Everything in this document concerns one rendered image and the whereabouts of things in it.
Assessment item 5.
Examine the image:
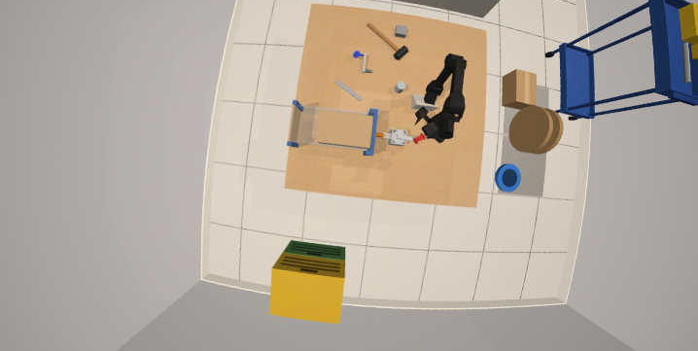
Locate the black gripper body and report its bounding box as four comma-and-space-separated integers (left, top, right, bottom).
415, 107, 445, 143

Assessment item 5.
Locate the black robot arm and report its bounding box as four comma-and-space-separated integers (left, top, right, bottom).
422, 53, 467, 139

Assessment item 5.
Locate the black-headed mallet with wooden handle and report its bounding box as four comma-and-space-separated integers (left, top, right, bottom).
366, 22, 408, 60

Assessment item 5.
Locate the grey flat bar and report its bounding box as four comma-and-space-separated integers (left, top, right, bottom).
335, 80, 362, 101

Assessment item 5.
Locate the grey cylinder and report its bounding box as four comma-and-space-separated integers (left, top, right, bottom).
395, 81, 406, 93

